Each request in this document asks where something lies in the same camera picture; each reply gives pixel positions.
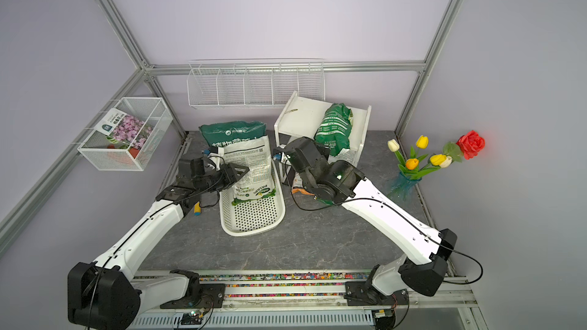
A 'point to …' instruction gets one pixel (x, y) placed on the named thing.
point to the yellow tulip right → (438, 160)
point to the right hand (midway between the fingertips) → (319, 143)
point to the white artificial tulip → (394, 147)
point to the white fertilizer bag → (244, 143)
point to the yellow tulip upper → (422, 142)
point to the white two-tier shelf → (298, 116)
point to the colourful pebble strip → (330, 285)
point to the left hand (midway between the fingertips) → (247, 172)
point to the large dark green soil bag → (216, 134)
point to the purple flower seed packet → (124, 129)
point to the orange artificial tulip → (411, 163)
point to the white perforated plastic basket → (254, 216)
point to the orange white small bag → (302, 190)
